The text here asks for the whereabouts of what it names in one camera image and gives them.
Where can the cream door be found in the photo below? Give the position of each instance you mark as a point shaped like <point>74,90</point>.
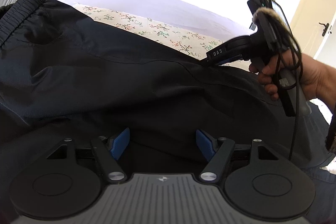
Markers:
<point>315,16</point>

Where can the person's right forearm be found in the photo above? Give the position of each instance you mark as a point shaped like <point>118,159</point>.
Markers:
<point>332,85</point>

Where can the person's blue jeans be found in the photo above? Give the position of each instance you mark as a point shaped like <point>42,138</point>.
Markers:
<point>319,174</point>

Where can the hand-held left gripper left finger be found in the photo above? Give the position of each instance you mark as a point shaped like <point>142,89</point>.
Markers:
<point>119,144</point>

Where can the person's right hand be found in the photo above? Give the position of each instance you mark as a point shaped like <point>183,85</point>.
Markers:
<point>312,77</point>

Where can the black pants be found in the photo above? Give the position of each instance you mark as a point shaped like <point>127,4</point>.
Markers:
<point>110,77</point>

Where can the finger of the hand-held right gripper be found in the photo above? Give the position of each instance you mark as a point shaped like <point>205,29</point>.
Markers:
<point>223,61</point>

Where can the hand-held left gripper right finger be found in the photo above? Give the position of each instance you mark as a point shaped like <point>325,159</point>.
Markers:
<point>203,141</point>

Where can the floral bed mat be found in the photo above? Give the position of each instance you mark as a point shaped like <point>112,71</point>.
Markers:
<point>157,28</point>

